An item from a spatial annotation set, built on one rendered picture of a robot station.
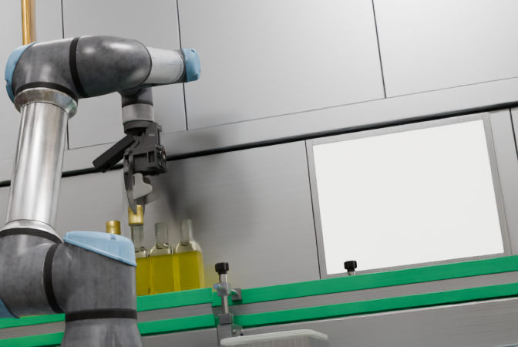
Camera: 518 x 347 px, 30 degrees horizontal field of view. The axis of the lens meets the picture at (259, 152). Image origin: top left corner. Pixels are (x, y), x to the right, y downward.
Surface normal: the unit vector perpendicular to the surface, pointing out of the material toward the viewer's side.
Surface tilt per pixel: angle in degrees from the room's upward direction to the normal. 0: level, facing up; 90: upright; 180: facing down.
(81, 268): 90
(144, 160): 90
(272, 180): 90
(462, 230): 90
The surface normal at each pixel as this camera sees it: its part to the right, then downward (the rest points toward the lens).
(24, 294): -0.16, 0.27
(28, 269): -0.23, -0.40
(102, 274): 0.19, -0.26
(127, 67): 0.72, 0.17
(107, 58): 0.45, -0.15
